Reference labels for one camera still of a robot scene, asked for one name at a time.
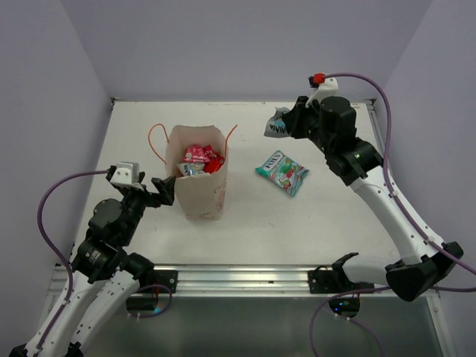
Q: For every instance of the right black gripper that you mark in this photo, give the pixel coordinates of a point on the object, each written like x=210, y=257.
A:
x=294, y=118

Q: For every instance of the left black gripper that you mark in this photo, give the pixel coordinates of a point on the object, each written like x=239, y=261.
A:
x=164, y=187

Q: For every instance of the silver blue snack packet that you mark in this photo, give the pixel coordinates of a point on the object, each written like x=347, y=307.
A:
x=275, y=127

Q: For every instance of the printed bear paper bag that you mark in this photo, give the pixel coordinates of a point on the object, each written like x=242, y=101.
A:
x=200, y=196

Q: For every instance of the red pink snack packet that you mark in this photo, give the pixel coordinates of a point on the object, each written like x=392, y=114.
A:
x=195, y=154

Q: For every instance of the pink small snack packet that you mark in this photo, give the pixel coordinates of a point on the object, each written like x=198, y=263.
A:
x=209, y=151

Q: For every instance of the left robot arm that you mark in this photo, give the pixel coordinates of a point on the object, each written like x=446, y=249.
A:
x=102, y=276

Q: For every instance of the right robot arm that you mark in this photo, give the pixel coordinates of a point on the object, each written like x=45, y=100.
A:
x=425, y=259

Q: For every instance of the green Fox's mint bag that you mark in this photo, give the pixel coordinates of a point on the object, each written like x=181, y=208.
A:
x=283, y=172

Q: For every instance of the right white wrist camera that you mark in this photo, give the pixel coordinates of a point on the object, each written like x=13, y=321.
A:
x=323, y=85

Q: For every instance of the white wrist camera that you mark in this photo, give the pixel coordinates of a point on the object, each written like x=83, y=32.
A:
x=323, y=85
x=125, y=174

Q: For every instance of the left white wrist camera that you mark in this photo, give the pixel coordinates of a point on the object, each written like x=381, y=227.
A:
x=125, y=174

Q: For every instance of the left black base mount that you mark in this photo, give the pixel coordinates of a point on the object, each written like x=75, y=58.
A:
x=155, y=294

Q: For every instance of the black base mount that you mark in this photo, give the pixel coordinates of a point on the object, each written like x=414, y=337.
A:
x=332, y=280
x=155, y=294

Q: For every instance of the aluminium front rail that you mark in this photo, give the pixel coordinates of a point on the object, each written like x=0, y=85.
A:
x=244, y=281

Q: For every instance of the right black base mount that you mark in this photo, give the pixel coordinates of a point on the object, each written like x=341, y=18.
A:
x=332, y=280

